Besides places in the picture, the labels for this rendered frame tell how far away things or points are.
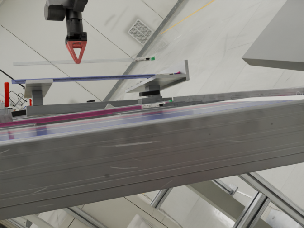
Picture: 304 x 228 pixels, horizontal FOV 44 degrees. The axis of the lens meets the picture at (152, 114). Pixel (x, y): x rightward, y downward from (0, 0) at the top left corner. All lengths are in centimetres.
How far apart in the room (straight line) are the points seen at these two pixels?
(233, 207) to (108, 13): 764
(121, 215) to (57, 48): 688
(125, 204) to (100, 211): 13
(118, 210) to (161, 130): 155
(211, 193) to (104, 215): 67
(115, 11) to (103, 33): 57
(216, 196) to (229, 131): 102
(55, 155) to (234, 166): 16
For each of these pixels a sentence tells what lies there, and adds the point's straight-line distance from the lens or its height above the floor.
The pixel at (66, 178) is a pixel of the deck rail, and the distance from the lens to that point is 33.
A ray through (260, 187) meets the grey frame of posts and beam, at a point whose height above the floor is 34.
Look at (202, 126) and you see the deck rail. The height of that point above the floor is 87.
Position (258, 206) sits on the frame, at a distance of 124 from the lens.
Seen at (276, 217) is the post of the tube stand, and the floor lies 1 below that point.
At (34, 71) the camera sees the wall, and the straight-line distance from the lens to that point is 845.
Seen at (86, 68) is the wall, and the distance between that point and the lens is 850.
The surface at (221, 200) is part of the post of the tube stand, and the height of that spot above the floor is 32.
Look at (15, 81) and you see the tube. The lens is 111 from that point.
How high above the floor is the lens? 99
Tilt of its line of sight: 13 degrees down
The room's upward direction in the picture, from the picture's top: 52 degrees counter-clockwise
